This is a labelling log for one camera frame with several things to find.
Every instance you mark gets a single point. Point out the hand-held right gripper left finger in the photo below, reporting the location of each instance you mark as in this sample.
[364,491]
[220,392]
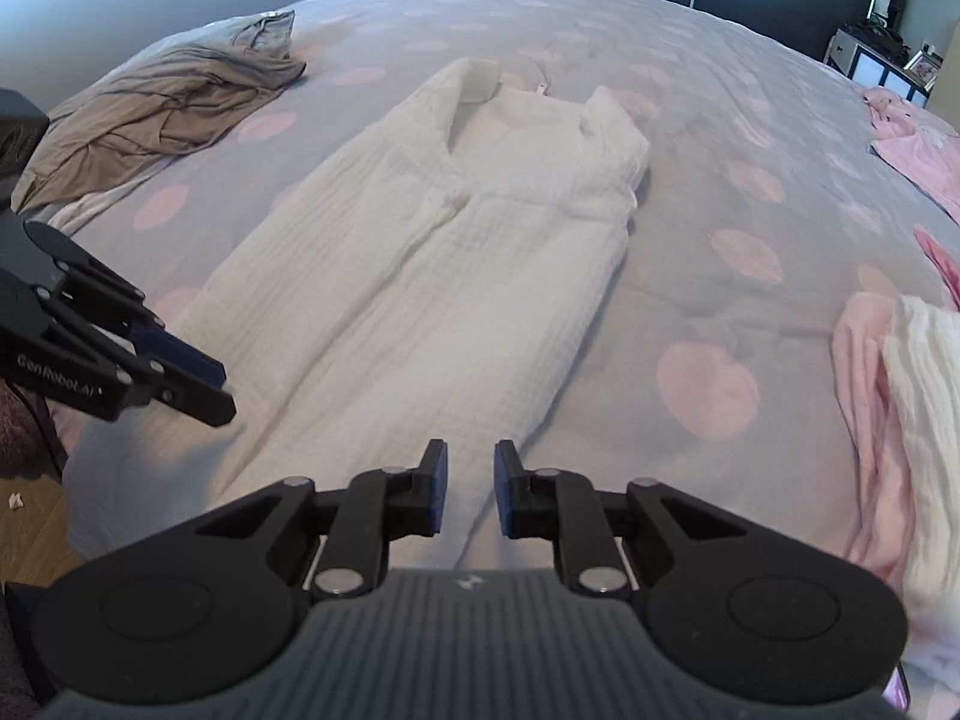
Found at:
[436,487]

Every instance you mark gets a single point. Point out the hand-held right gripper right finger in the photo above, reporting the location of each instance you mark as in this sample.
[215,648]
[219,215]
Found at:
[504,487]

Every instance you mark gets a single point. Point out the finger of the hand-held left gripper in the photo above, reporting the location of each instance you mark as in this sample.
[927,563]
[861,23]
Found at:
[180,360]
[202,405]

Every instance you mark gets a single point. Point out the white textured robe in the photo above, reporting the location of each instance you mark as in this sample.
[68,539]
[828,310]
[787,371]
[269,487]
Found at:
[450,277]

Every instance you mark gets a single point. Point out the person's left forearm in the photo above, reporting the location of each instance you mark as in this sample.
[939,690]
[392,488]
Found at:
[22,435]

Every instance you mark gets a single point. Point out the grey-brown garment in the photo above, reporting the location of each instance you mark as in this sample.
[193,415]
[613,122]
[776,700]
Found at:
[165,105]

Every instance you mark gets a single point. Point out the pale pink garment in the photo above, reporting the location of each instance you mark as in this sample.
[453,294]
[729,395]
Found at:
[862,390]

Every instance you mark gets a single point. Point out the cream crinkled garment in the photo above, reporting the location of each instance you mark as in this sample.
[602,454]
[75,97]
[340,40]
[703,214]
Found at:
[930,427]

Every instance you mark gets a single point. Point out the smartphone with lit screen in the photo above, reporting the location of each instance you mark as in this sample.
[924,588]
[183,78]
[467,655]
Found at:
[898,694]

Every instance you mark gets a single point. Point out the pink garment far right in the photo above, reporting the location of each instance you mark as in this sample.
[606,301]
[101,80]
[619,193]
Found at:
[915,142]

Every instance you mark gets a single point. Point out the black bag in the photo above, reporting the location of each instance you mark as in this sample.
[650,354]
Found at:
[877,37]

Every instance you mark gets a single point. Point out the picture frame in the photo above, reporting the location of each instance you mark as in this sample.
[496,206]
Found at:
[922,65]

